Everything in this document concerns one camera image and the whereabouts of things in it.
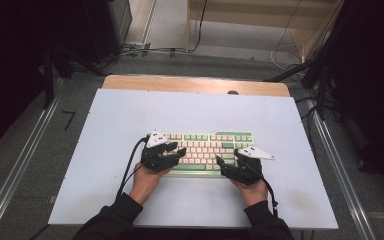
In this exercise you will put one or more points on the aluminium floor rail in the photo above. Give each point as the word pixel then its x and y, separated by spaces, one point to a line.
pixel 16 170
pixel 347 186

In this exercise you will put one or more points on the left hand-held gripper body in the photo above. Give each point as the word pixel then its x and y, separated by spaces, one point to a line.
pixel 155 160

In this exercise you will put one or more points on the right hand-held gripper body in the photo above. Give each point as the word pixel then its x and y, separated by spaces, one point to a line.
pixel 250 170

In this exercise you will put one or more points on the wooden table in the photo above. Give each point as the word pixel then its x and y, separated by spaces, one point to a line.
pixel 180 85

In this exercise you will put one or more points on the person's left hand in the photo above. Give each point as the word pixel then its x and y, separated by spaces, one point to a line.
pixel 145 183

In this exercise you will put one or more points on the person's dark lap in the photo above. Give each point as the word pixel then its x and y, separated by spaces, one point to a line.
pixel 193 235

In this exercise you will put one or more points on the person's right hand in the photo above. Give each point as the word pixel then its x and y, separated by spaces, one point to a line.
pixel 253 193

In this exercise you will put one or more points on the grey power strip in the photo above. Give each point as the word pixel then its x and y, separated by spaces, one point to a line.
pixel 135 45

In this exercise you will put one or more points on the white table board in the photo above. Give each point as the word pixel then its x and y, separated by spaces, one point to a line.
pixel 180 110

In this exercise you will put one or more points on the dark round table grommet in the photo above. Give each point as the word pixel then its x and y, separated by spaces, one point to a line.
pixel 233 92

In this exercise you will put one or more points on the black metal stand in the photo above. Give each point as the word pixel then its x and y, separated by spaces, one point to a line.
pixel 321 96
pixel 48 86

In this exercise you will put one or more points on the dark curtain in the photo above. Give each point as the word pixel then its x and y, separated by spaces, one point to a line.
pixel 373 83
pixel 10 66

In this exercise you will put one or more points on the dark cabinet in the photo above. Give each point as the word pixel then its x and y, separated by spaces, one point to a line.
pixel 106 26

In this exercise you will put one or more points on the light wooden shelf unit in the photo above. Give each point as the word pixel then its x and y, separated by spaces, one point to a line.
pixel 246 16

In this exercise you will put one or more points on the green and pink keyboard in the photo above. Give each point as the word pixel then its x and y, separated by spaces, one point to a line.
pixel 206 146

